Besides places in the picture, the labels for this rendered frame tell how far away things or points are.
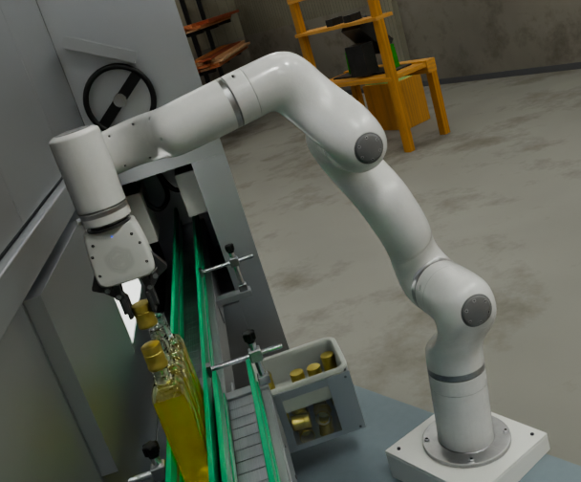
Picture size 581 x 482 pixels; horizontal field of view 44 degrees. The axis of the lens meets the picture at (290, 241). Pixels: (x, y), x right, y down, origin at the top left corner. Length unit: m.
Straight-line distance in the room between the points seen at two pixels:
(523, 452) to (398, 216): 0.59
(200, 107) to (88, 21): 1.10
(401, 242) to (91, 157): 0.58
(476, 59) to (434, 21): 0.82
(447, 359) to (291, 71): 0.66
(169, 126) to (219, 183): 1.11
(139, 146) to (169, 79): 0.98
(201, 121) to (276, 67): 0.16
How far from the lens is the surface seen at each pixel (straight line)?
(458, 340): 1.44
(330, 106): 1.23
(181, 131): 1.20
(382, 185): 1.34
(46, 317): 1.20
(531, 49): 9.73
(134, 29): 2.25
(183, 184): 2.40
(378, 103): 8.63
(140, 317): 1.29
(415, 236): 1.37
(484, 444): 1.63
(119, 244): 1.23
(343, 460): 1.81
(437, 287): 1.42
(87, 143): 1.19
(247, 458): 1.39
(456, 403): 1.56
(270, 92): 1.22
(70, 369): 1.23
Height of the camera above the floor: 1.81
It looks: 18 degrees down
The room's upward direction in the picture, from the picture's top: 17 degrees counter-clockwise
